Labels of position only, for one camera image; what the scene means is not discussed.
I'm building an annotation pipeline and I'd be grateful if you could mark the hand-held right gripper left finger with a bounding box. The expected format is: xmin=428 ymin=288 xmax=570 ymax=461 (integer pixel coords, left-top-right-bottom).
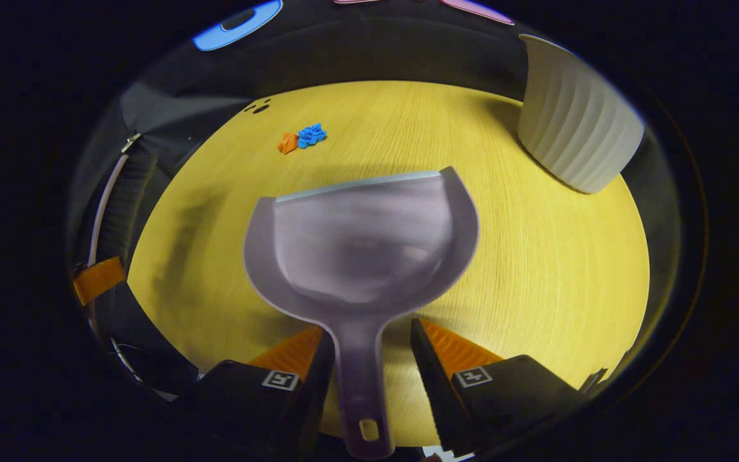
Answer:
xmin=196 ymin=325 xmax=337 ymax=459

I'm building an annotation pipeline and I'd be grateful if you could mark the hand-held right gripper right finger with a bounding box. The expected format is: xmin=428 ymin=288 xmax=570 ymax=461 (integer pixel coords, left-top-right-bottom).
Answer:
xmin=410 ymin=318 xmax=593 ymax=459

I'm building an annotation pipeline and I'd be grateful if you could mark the small pink broom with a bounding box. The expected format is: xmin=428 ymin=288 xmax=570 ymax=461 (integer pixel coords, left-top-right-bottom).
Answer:
xmin=87 ymin=151 xmax=160 ymax=267

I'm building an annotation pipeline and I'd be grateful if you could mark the pink dustpan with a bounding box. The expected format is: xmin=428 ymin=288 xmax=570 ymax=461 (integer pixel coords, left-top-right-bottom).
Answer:
xmin=243 ymin=166 xmax=480 ymax=460

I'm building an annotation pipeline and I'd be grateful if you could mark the white ribbed garbage bin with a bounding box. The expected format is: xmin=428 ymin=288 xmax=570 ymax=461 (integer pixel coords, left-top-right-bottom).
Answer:
xmin=516 ymin=33 xmax=646 ymax=194

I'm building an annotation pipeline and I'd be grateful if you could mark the yellow wooden desktop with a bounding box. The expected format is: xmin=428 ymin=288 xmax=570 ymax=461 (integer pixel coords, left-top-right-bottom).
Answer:
xmin=127 ymin=80 xmax=651 ymax=450

